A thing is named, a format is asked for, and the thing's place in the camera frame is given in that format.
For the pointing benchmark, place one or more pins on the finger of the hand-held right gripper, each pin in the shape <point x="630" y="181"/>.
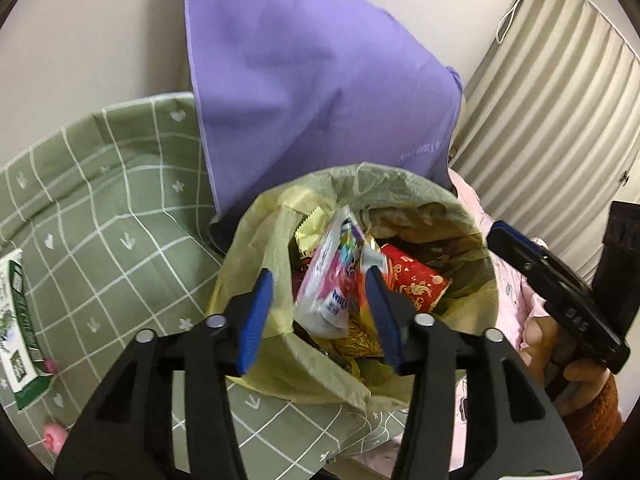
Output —
<point x="520" y="237"/>
<point x="575" y="310"/>

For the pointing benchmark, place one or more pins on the beige pleated curtain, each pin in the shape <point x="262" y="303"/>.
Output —
<point x="550" y="110"/>

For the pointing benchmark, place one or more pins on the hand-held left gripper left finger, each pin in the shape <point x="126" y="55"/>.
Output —
<point x="255" y="320"/>

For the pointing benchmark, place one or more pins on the green white carton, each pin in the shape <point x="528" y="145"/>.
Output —
<point x="20" y="335"/>

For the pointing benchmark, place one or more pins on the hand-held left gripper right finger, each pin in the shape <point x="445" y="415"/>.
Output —
<point x="382" y="320"/>

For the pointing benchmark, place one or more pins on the person's right hand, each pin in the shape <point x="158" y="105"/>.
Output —
<point x="545" y="345"/>

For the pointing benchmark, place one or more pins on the red gold snack packet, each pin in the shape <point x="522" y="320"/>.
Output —
<point x="415" y="275"/>

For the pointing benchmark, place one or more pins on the white pink snack packet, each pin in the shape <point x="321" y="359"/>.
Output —
<point x="325" y="285"/>

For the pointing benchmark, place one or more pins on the yellow plastic trash bag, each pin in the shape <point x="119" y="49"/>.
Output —
<point x="260" y="230"/>

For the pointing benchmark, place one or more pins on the yellow patterned wrapper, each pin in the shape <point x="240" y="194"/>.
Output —
<point x="357" y="340"/>

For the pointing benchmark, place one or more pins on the gold foil wrapper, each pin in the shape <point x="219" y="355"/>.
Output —
<point x="310" y="227"/>

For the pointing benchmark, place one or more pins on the pink twisted object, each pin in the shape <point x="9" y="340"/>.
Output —
<point x="54" y="436"/>

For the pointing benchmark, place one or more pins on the small pink object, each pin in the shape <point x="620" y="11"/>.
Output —
<point x="50" y="366"/>

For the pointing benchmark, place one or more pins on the green checked blanket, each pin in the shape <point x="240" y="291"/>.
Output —
<point x="110" y="210"/>

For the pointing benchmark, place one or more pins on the purple cloth bag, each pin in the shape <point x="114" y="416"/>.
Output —
<point x="310" y="85"/>

